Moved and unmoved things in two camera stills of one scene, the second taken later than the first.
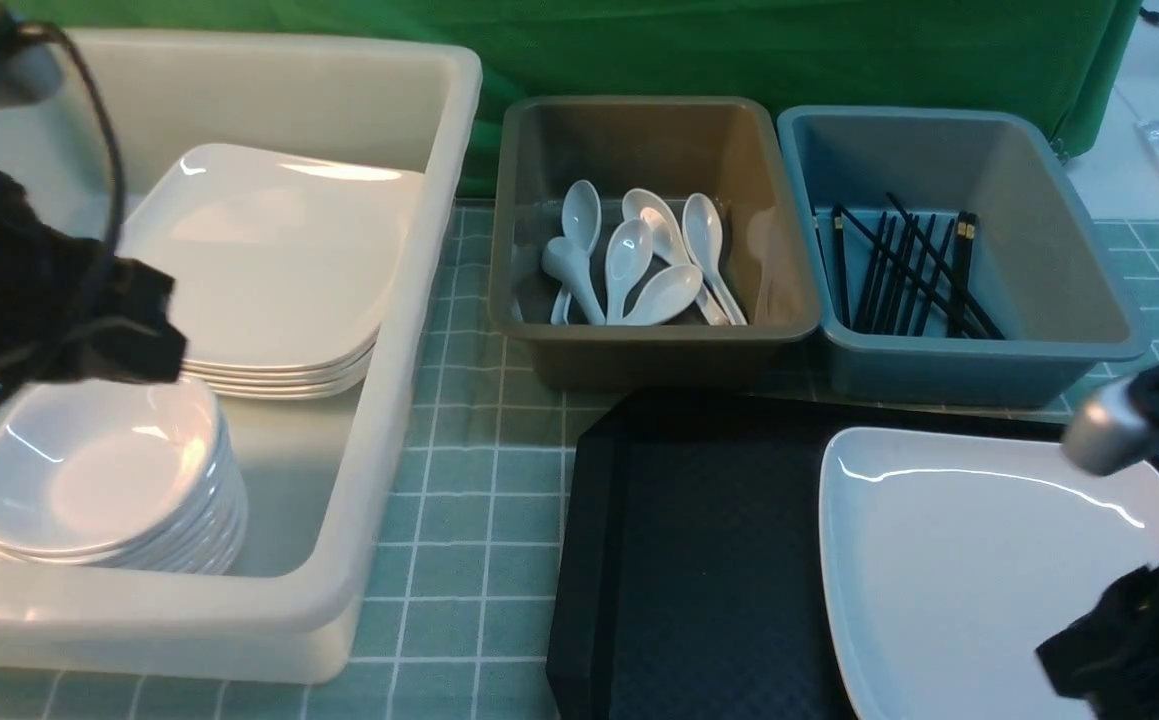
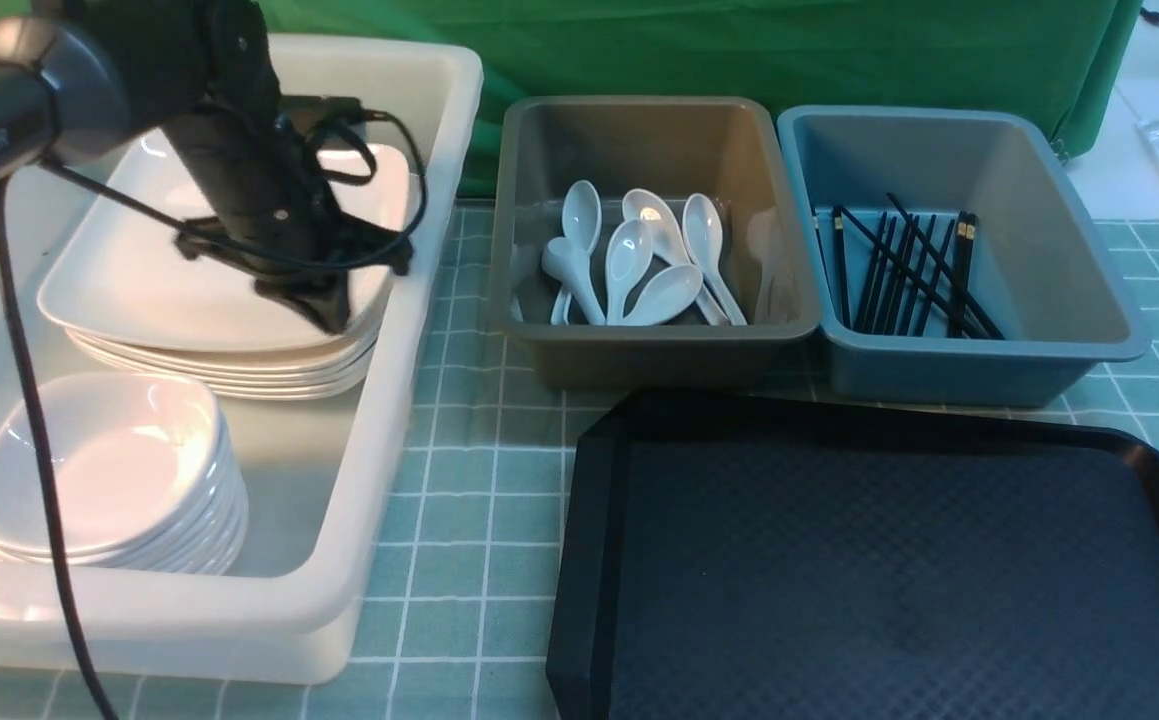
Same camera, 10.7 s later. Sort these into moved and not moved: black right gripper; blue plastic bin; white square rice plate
Moved: white square rice plate; black right gripper
Not moved: blue plastic bin
